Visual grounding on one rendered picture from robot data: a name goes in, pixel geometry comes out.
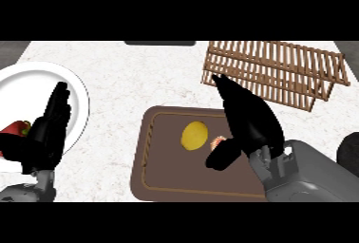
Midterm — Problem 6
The white round plate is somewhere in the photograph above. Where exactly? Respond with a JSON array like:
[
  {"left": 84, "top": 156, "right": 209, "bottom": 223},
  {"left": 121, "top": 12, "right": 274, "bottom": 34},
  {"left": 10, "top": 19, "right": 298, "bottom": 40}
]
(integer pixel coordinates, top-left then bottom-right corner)
[{"left": 0, "top": 61, "right": 91, "bottom": 174}]

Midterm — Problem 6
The yellow lemon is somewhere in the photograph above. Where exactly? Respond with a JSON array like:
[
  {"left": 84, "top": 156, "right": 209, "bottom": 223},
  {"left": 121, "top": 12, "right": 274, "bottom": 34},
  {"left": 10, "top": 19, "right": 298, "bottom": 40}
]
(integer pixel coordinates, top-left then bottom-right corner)
[{"left": 178, "top": 121, "right": 209, "bottom": 152}]

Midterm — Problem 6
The orange frosted cupcake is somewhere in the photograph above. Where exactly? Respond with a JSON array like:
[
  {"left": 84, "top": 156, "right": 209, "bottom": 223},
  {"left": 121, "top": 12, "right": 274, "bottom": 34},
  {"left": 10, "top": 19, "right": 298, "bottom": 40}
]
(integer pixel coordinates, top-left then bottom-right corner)
[{"left": 208, "top": 135, "right": 230, "bottom": 152}]

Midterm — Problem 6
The black round object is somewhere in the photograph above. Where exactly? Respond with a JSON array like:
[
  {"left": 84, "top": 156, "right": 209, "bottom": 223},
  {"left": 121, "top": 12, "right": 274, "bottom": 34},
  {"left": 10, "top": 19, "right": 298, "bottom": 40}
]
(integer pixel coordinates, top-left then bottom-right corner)
[{"left": 335, "top": 132, "right": 359, "bottom": 178}]

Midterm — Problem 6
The red bell pepper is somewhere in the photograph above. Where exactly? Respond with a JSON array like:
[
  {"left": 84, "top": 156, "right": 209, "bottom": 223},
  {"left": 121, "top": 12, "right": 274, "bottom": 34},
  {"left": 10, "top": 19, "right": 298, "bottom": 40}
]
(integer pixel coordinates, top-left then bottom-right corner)
[{"left": 0, "top": 120, "right": 34, "bottom": 158}]

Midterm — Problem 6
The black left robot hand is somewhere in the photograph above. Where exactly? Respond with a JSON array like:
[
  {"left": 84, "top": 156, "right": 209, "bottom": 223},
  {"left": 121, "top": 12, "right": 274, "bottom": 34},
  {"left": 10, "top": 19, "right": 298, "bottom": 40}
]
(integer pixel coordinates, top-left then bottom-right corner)
[{"left": 0, "top": 81, "right": 72, "bottom": 176}]

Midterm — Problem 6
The dark grey flat object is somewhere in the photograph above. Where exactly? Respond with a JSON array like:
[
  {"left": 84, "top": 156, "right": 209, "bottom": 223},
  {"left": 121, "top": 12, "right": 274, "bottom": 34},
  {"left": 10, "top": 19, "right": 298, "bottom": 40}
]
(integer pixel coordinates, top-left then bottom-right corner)
[{"left": 124, "top": 41, "right": 198, "bottom": 47}]

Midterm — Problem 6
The brown rectangular tray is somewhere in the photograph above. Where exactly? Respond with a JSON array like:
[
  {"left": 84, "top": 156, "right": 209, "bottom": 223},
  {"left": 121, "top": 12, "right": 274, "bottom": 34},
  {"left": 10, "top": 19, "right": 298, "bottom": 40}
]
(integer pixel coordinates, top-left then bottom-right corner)
[{"left": 128, "top": 105, "right": 270, "bottom": 203}]

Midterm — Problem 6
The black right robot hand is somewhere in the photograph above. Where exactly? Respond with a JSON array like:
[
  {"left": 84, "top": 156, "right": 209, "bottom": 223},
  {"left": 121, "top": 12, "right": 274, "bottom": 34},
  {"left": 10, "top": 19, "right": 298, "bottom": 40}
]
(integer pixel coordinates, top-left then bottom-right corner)
[{"left": 205, "top": 73, "right": 286, "bottom": 172}]

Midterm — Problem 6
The brown wooden tiered shelf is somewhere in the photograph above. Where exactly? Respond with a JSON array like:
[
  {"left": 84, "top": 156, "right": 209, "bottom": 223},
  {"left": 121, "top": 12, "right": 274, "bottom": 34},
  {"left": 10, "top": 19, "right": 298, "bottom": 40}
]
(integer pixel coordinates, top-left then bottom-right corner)
[{"left": 200, "top": 41, "right": 351, "bottom": 113}]

